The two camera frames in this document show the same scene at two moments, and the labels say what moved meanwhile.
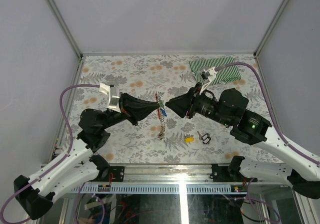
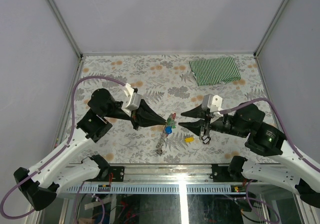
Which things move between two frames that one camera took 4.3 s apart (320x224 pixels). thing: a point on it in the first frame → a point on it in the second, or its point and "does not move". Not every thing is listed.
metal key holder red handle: (161, 117) → (160, 145)
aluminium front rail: (169, 174) does not move
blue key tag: (163, 112) → (168, 130)
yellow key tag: (189, 139) does not move
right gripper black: (180, 104) → (198, 112)
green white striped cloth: (228, 74) does not move
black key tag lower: (207, 141) does not move
